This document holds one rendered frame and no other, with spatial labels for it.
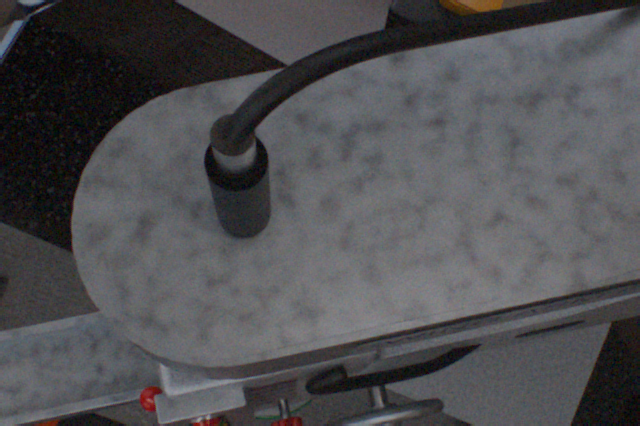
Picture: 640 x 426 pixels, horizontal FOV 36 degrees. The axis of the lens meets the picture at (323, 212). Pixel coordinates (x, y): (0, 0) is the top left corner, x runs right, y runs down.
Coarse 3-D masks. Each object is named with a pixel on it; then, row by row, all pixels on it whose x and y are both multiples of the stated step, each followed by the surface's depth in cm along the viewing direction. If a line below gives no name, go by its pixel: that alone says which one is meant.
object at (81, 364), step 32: (64, 320) 127; (96, 320) 128; (0, 352) 130; (32, 352) 130; (64, 352) 131; (96, 352) 131; (128, 352) 131; (0, 384) 129; (32, 384) 129; (64, 384) 130; (96, 384) 130; (128, 384) 130; (0, 416) 128; (32, 416) 124; (64, 416) 127
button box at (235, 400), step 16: (160, 400) 87; (176, 400) 87; (192, 400) 87; (208, 400) 87; (224, 400) 87; (240, 400) 87; (160, 416) 87; (176, 416) 87; (192, 416) 87; (240, 416) 99
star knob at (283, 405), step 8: (280, 400) 114; (280, 408) 114; (288, 408) 114; (280, 416) 114; (288, 416) 113; (296, 416) 113; (272, 424) 113; (280, 424) 112; (288, 424) 112; (296, 424) 112
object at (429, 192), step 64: (384, 64) 77; (448, 64) 77; (512, 64) 77; (576, 64) 77; (128, 128) 74; (192, 128) 75; (256, 128) 75; (320, 128) 75; (384, 128) 75; (448, 128) 75; (512, 128) 76; (576, 128) 76; (128, 192) 73; (192, 192) 73; (320, 192) 74; (384, 192) 74; (448, 192) 74; (512, 192) 74; (576, 192) 74; (128, 256) 72; (192, 256) 72; (256, 256) 72; (320, 256) 72; (384, 256) 73; (448, 256) 73; (512, 256) 73; (576, 256) 73; (128, 320) 71; (192, 320) 71; (256, 320) 71; (320, 320) 71; (384, 320) 71; (448, 320) 72
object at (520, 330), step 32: (512, 320) 103; (544, 320) 103; (576, 320) 111; (608, 320) 122; (384, 352) 103; (416, 352) 104; (448, 352) 110; (320, 384) 88; (352, 384) 95; (384, 384) 99
